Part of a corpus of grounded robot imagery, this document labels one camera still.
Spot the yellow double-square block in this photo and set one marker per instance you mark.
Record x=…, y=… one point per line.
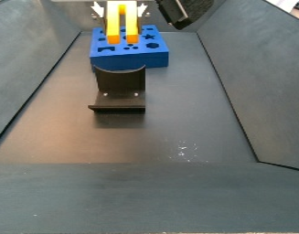
x=122, y=16

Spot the black curved stand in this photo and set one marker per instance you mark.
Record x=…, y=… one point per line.
x=121, y=90

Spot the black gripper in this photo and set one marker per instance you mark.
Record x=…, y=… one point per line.
x=180, y=12

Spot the blue foam shape board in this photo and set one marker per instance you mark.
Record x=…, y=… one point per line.
x=149, y=53

